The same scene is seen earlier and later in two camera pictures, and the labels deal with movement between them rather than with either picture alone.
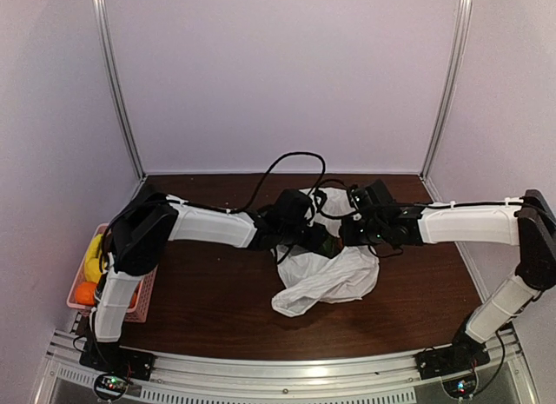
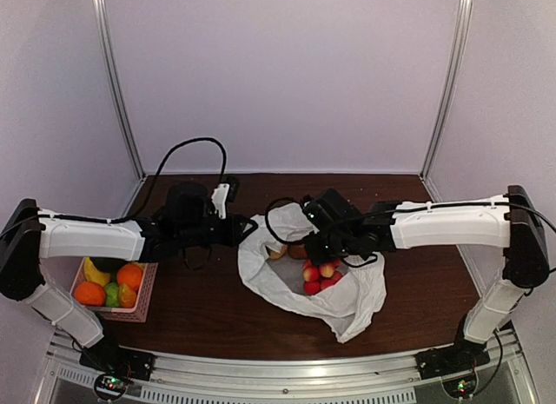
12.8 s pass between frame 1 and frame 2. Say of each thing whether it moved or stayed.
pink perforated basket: stayed
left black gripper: moved
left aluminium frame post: stayed
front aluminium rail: stayed
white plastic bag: moved
